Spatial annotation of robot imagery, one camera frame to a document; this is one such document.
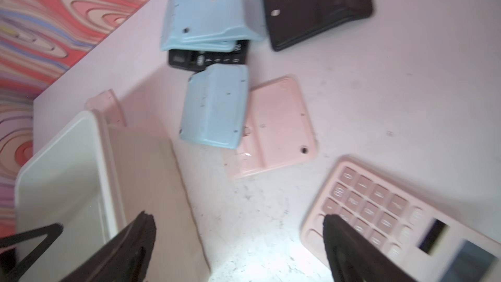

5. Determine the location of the black calculator under blue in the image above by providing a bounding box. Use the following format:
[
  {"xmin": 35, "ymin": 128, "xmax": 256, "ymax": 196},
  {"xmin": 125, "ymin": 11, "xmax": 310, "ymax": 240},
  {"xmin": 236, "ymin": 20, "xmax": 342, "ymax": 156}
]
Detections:
[{"xmin": 167, "ymin": 40, "xmax": 250, "ymax": 73}]

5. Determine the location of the pink calculator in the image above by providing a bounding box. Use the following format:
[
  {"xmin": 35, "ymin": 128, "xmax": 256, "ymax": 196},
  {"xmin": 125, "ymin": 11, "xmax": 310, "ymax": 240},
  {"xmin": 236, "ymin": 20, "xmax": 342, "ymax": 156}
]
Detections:
[
  {"xmin": 84, "ymin": 90, "xmax": 127, "ymax": 127},
  {"xmin": 222, "ymin": 75, "xmax": 318, "ymax": 179}
]

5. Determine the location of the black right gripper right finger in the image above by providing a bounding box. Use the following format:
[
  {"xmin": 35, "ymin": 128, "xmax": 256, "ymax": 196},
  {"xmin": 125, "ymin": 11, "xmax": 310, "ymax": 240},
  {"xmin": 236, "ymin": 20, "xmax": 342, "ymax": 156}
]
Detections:
[{"xmin": 323, "ymin": 215, "xmax": 414, "ymax": 282}]

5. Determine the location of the light blue calculator upside down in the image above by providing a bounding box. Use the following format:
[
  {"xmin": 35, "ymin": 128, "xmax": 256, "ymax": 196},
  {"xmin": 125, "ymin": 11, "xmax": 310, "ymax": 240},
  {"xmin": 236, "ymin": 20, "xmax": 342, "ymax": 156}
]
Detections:
[{"xmin": 160, "ymin": 0, "xmax": 266, "ymax": 52}]

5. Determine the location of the white plastic storage box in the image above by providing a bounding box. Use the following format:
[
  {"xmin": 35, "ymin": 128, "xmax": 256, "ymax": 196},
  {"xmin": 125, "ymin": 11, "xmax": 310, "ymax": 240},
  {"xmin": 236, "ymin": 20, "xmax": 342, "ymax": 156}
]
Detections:
[{"xmin": 15, "ymin": 110, "xmax": 210, "ymax": 281}]

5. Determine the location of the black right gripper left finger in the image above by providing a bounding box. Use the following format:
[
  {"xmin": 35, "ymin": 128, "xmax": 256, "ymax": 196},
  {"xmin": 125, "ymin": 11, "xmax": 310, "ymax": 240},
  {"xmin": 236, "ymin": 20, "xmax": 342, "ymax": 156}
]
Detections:
[{"xmin": 63, "ymin": 211, "xmax": 157, "ymax": 281}]

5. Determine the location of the pink calculator face up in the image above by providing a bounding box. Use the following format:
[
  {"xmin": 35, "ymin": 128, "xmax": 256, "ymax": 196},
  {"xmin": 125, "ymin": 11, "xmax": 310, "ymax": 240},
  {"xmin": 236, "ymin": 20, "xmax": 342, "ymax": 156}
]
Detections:
[{"xmin": 300, "ymin": 156, "xmax": 500, "ymax": 281}]

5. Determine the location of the black calculator upside down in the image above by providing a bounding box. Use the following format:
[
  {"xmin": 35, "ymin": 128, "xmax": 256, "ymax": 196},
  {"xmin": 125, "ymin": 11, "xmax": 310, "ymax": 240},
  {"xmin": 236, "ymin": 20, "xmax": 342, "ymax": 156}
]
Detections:
[{"xmin": 263, "ymin": 0, "xmax": 373, "ymax": 52}]

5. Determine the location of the light blue calculator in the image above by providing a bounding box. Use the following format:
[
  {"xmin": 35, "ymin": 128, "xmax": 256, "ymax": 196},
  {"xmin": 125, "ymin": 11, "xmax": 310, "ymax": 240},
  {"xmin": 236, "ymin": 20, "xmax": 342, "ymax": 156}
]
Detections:
[
  {"xmin": 160, "ymin": 0, "xmax": 266, "ymax": 52},
  {"xmin": 180, "ymin": 64, "xmax": 249, "ymax": 150}
]

